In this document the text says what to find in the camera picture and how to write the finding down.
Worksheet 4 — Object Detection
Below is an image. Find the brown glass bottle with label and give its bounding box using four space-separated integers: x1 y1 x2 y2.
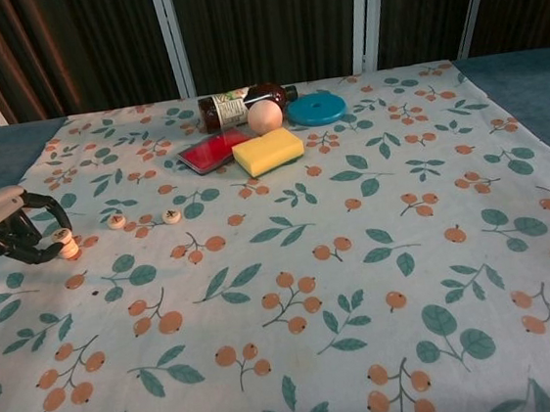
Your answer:
195 80 302 135

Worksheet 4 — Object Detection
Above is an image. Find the beige wooden ball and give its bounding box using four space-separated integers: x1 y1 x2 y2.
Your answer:
246 98 288 138

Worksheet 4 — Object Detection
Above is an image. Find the yellow sponge block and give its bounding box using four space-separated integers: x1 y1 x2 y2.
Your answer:
230 124 308 181

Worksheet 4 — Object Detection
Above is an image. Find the blue round disc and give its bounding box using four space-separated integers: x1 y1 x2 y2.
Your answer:
284 88 348 129

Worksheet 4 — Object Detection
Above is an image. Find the floral print tablecloth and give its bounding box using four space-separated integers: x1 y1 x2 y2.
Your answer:
0 49 550 412

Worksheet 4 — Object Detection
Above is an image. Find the red ink pad case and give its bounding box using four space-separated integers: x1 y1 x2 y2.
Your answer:
173 125 253 179

